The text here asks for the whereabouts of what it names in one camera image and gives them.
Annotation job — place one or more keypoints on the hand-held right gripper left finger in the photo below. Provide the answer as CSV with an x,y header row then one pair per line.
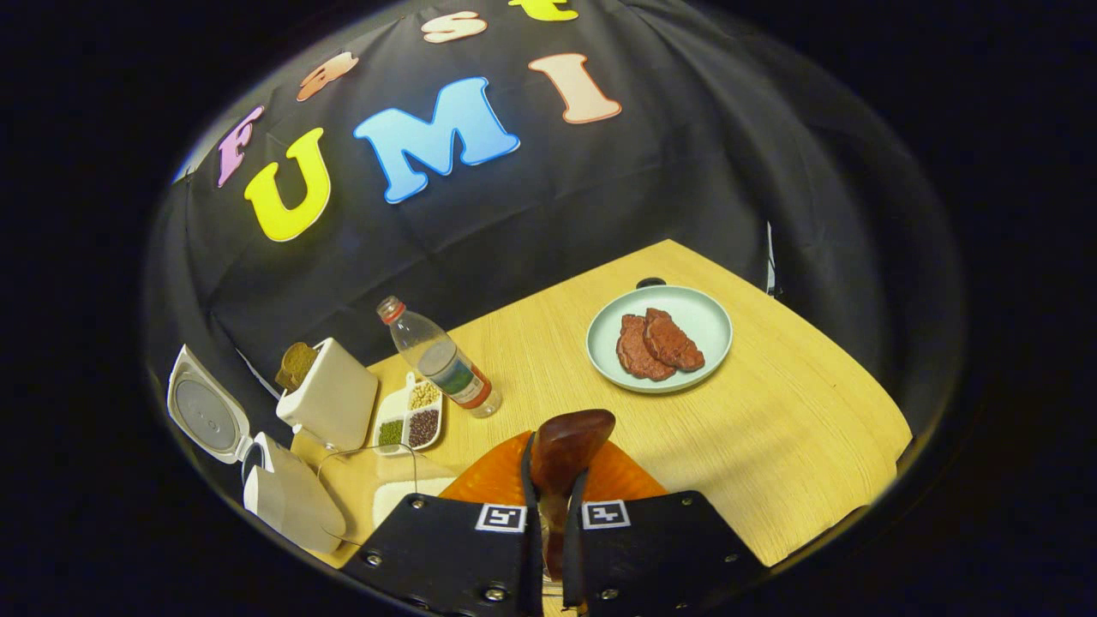
x,y
446,557

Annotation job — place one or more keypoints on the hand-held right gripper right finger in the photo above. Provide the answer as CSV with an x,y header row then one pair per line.
x,y
651,557

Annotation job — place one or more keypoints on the brown wooden spoon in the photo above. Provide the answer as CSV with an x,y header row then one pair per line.
x,y
566,446

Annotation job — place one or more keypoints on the white rice cooker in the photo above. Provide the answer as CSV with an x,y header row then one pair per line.
x,y
291,501

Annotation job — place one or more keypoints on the white divided grain dish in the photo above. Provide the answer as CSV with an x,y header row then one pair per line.
x,y
410,416

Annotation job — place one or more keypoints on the white toaster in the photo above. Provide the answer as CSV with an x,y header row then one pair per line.
x,y
330,403

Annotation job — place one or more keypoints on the clear plastic bottle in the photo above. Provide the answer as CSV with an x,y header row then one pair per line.
x,y
446,364

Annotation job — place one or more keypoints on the brown meat patty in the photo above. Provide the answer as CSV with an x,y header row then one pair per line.
x,y
634,356
673,343

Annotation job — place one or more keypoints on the pale green plate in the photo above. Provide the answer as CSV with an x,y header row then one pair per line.
x,y
698,321

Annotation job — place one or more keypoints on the brown bread slice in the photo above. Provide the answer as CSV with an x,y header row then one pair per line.
x,y
297,364

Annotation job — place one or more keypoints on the small black round object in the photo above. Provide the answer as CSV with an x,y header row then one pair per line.
x,y
651,282

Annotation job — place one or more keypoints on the black backdrop cloth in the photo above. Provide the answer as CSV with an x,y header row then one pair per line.
x,y
600,188

